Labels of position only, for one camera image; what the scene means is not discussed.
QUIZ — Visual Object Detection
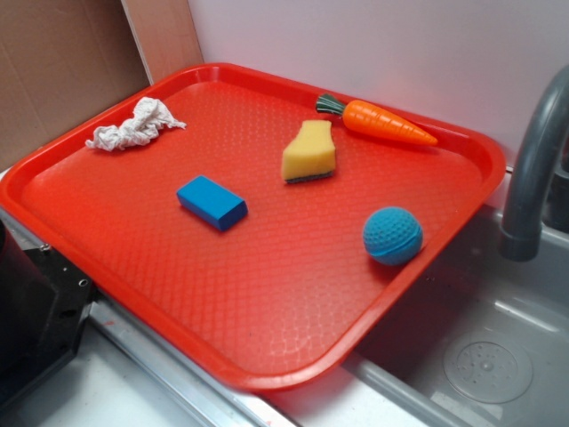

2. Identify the blue dimpled ball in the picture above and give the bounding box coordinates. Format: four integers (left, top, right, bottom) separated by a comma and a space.
363, 206, 423, 266

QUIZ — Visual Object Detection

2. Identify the red plastic tray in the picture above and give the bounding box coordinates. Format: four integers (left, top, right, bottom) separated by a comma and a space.
1, 64, 506, 391

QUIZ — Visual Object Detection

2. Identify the yellow sponge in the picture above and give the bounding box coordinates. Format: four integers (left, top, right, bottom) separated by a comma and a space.
281, 120, 336, 183

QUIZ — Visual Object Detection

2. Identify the blue rectangular block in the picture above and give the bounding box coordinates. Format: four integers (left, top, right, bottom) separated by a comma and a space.
176, 175, 249, 231

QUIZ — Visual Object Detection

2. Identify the orange toy carrot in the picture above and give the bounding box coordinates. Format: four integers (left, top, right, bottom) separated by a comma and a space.
316, 93, 438, 146

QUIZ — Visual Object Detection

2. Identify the crumpled white paper towel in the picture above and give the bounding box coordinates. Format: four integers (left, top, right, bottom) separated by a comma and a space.
84, 97, 187, 152

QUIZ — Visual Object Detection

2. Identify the light wooden board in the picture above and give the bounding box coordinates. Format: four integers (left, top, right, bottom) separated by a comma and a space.
121, 0, 204, 84

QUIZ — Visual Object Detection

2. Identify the grey plastic sink basin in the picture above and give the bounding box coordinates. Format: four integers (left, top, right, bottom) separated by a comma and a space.
269, 208, 568, 426

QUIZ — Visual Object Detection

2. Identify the grey sink faucet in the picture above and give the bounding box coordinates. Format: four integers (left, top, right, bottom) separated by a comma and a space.
499, 67, 568, 262

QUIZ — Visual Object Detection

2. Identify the brown cardboard panel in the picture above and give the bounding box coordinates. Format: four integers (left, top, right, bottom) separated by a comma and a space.
1, 1, 148, 169

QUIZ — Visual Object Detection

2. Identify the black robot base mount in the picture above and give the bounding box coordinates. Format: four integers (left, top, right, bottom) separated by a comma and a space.
1, 225, 94, 411

